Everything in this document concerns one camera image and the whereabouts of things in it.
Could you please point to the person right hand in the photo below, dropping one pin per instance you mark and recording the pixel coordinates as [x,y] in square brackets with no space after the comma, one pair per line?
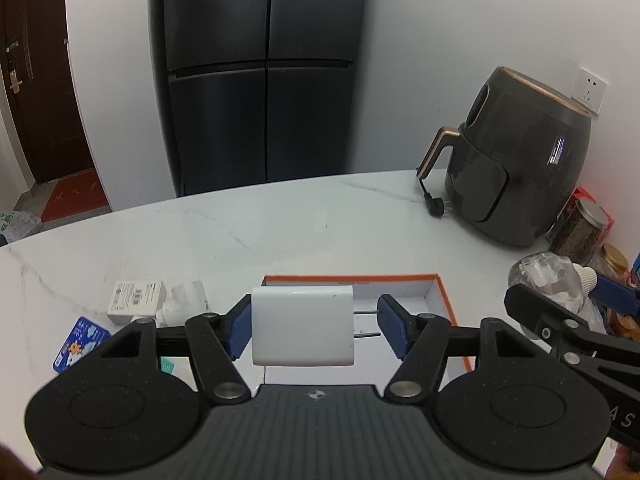
[621,466]

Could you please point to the dark grey air fryer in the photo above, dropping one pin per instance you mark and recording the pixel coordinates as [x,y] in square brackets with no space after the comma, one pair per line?
[516,158]

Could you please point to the white wall socket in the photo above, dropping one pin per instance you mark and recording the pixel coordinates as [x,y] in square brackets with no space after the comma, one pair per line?
[589,90]

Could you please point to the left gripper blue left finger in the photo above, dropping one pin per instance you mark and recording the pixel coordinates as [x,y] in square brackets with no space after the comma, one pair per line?
[215,342]

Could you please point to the dark brown door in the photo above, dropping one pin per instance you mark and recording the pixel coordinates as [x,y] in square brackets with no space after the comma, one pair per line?
[36,73]

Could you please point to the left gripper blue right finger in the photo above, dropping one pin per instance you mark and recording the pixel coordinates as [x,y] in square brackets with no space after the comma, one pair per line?
[419,342]

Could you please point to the clear repellent liquid bottle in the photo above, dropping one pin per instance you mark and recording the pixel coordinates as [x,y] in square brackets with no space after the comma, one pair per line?
[555,277]

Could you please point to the black four-door refrigerator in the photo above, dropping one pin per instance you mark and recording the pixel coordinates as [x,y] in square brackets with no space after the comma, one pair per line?
[255,91]

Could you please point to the clear plastic bag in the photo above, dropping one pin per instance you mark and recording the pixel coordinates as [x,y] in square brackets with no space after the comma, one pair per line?
[590,311]

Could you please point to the white orange-rimmed box tray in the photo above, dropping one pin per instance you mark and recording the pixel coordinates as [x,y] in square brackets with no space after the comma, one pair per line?
[375,362]

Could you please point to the glass jar dark contents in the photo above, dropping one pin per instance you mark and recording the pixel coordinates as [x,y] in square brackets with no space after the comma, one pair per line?
[580,231]

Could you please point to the white power adapter box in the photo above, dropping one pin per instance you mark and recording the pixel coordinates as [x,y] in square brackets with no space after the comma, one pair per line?
[130,299]

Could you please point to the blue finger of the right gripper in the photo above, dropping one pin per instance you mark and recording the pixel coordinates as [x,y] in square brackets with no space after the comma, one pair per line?
[622,299]

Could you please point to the red floor mat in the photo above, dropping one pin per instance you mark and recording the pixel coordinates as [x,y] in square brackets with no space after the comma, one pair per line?
[74,194]

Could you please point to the small white cube charger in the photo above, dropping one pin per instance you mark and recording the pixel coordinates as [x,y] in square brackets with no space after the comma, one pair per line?
[306,326]

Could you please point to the teal bandage box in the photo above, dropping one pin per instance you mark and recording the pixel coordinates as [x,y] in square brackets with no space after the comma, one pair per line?
[166,365]

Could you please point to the glass jar gold lid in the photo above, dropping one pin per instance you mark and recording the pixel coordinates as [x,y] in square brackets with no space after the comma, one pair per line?
[610,261]

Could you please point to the black power cord plug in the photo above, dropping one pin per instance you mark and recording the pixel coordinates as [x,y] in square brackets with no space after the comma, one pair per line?
[435,205]

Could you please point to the white mosquito repellent heater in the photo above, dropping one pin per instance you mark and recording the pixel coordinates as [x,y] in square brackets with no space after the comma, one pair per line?
[185,301]

